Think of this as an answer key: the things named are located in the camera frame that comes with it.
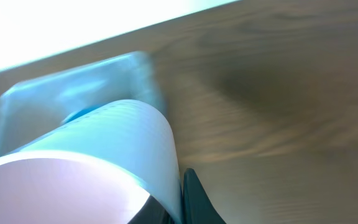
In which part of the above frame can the clear plastic storage bin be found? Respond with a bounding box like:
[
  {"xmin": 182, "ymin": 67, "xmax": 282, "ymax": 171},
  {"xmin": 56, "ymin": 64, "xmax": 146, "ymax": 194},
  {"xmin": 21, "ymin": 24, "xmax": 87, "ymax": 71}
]
[{"xmin": 0, "ymin": 52, "xmax": 167, "ymax": 157}]

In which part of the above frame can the pink plastic cup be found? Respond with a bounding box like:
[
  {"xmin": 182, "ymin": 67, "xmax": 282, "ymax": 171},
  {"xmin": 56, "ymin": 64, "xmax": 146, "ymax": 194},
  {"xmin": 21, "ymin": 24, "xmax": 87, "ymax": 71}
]
[{"xmin": 0, "ymin": 100, "xmax": 183, "ymax": 223}]

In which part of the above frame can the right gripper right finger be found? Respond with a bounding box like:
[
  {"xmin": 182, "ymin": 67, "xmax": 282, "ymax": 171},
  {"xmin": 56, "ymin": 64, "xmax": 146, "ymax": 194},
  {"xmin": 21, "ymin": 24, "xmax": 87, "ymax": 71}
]
[{"xmin": 183, "ymin": 168, "xmax": 226, "ymax": 224}]

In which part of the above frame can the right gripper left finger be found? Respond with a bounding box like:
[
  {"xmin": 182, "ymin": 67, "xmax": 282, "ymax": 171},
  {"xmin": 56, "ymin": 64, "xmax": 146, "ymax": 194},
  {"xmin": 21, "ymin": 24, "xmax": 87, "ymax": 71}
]
[{"xmin": 128, "ymin": 196, "xmax": 174, "ymax": 224}]

